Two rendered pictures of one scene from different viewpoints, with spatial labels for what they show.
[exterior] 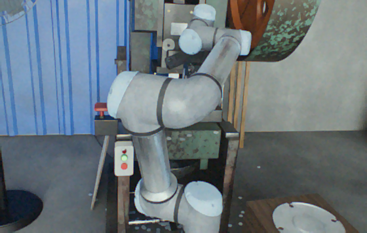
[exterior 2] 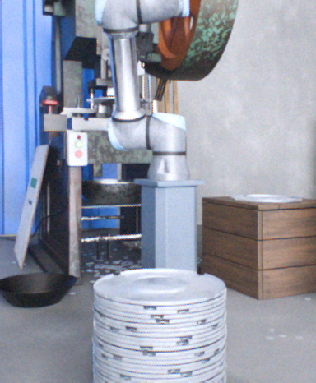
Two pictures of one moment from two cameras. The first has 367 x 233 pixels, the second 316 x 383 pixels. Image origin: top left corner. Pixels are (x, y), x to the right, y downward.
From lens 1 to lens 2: 1.16 m
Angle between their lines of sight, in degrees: 21
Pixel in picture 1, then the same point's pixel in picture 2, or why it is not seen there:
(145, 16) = (85, 24)
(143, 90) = not seen: outside the picture
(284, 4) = not seen: outside the picture
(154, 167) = (129, 76)
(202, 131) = not seen: hidden behind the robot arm
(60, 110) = not seen: outside the picture
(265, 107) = (202, 193)
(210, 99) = not seen: outside the picture
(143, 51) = (76, 80)
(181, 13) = not seen: hidden behind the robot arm
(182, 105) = not seen: outside the picture
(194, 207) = (164, 120)
